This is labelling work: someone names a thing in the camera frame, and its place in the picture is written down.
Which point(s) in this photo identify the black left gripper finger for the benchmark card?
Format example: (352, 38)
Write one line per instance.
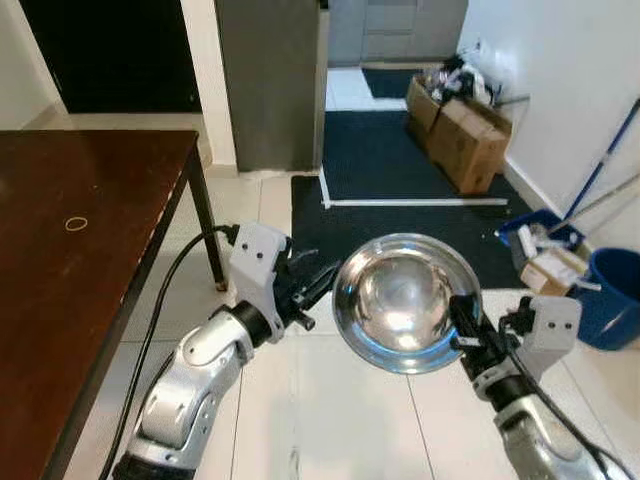
(305, 265)
(318, 285)

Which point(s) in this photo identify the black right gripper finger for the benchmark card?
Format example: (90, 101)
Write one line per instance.
(470, 335)

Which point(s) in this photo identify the shiny steel bowl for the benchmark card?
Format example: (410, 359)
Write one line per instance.
(400, 300)

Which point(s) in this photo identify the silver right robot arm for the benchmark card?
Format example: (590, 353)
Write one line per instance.
(545, 445)

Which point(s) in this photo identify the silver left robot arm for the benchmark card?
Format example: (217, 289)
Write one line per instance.
(190, 385)

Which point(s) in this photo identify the small brown cardboard box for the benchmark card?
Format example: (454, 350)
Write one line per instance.
(555, 270)

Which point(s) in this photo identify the blue plastic bin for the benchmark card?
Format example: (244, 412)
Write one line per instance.
(515, 240)

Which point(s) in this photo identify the black table leg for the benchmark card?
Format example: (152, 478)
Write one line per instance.
(205, 215)

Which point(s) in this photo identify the blue plastic bucket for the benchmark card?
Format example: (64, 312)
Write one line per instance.
(612, 300)

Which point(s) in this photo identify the large dark floor rug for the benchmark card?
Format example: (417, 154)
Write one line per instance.
(380, 160)

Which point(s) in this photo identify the grey metal pole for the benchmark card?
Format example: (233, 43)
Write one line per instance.
(610, 198)

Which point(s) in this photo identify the large brown cardboard box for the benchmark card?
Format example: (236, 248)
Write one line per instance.
(465, 140)

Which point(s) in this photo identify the small dark floor mat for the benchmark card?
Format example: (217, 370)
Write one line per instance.
(388, 82)

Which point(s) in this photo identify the blue mop pole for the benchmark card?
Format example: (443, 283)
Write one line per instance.
(600, 165)

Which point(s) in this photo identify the tan rubber band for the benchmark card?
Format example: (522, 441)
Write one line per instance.
(67, 224)

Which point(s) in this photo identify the dark clutter pile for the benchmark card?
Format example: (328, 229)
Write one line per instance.
(462, 80)

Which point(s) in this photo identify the grey cabinet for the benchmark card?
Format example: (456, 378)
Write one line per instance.
(395, 30)

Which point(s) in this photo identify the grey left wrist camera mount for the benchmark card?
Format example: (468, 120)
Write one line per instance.
(257, 265)

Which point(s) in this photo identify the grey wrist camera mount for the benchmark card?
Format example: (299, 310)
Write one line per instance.
(257, 265)
(555, 330)

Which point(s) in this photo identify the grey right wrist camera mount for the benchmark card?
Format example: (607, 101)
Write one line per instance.
(555, 330)

